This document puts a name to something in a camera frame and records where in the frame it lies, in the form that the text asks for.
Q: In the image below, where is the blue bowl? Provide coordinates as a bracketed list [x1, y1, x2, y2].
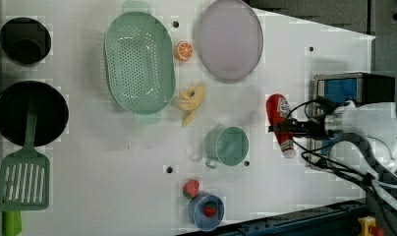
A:
[188, 191, 224, 232]

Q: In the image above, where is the red plush ketchup bottle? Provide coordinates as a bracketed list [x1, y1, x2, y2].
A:
[265, 93, 296, 158]

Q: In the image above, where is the green mug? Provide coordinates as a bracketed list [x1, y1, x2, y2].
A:
[204, 126, 250, 169]

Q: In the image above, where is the lilac oval plate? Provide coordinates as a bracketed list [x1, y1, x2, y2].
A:
[196, 0, 263, 83]

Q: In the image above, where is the yellow peeled banana toy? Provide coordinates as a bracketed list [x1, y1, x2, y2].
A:
[179, 85, 205, 127]

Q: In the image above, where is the small black cup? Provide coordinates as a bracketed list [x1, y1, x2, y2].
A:
[0, 17, 52, 66]

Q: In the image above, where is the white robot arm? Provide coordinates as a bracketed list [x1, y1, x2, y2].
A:
[266, 101, 397, 197]

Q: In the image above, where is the green slotted spatula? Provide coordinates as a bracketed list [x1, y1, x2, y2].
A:
[0, 98, 50, 212]

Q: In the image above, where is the red strawberry toy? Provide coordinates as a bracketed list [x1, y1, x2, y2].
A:
[183, 179, 199, 199]

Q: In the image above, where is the green perforated colander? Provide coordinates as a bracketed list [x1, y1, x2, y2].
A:
[103, 0, 176, 124]

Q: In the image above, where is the black pot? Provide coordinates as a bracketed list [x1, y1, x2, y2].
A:
[0, 80, 70, 148]

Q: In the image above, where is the strawberry toy in bowl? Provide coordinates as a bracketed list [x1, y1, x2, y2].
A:
[202, 202, 218, 217]

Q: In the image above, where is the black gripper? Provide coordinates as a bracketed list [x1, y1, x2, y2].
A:
[268, 117, 329, 140]

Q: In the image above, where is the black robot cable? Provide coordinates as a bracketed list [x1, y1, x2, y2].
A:
[284, 96, 397, 210]

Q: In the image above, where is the orange slice toy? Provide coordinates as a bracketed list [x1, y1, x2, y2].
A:
[175, 41, 194, 62]

